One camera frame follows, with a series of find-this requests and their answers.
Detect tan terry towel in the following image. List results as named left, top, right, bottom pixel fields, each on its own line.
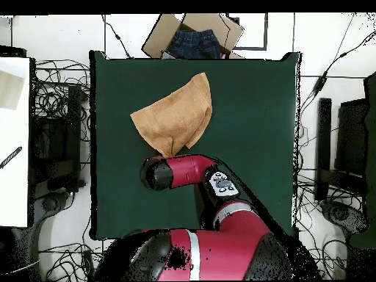
left=129, top=72, right=213, bottom=158

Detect black flat panel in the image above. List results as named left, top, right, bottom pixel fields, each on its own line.
left=334, top=98, right=369, bottom=177

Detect dark green table cloth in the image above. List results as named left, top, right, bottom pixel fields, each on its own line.
left=88, top=50, right=302, bottom=242

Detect blue denim jeans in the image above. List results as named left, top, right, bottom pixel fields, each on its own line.
left=168, top=29, right=223, bottom=59

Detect brown cardboard box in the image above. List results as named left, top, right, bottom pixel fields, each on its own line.
left=141, top=12, right=245, bottom=59

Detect black equipment rack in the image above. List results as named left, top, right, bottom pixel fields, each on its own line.
left=29, top=84, right=86, bottom=193

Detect black upright bar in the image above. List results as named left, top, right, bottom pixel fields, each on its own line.
left=314, top=98, right=333, bottom=202

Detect white table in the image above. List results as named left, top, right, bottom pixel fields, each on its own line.
left=0, top=57, right=32, bottom=228

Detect black striped strip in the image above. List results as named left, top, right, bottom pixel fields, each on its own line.
left=0, top=145, right=24, bottom=170

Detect beige block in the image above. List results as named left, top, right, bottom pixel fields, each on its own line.
left=0, top=70, right=25, bottom=111

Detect thin black cable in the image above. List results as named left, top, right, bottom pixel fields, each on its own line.
left=101, top=14, right=133, bottom=59

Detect grey stand base with cables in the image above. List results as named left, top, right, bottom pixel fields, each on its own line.
left=35, top=190, right=76, bottom=218

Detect black cable with power brick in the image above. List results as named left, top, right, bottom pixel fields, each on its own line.
left=296, top=12, right=376, bottom=118

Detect black equipment base with cables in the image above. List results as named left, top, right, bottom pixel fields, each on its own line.
left=319, top=199, right=370, bottom=237

